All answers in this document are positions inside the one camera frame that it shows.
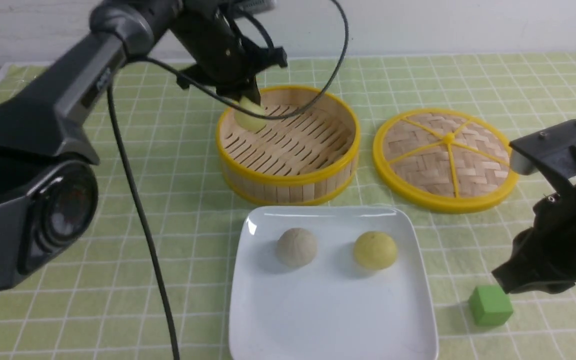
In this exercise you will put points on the green cube block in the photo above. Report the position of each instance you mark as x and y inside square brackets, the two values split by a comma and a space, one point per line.
[490, 306]

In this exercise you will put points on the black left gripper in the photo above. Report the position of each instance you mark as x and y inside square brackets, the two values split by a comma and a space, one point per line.
[225, 58]

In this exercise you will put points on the green checkered tablecloth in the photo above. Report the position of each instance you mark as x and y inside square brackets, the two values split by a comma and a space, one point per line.
[99, 299]

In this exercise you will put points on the yellow steamed bun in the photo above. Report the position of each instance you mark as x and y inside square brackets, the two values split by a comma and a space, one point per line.
[375, 250]
[246, 121]

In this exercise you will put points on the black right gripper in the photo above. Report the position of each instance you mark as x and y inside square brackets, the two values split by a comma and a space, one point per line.
[543, 257]

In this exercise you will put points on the woven bamboo steamer lid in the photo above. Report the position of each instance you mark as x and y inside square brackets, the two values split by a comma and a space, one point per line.
[444, 160]

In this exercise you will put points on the white square plate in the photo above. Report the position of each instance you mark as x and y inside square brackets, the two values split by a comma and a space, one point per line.
[331, 308]

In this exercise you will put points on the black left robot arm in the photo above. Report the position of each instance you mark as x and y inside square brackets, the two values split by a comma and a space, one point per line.
[48, 189]

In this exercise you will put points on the bamboo steamer basket yellow rim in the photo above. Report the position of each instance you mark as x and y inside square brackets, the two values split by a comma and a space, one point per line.
[303, 160]

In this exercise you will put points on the grey-white steamed bun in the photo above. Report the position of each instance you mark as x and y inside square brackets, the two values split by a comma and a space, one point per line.
[296, 248]

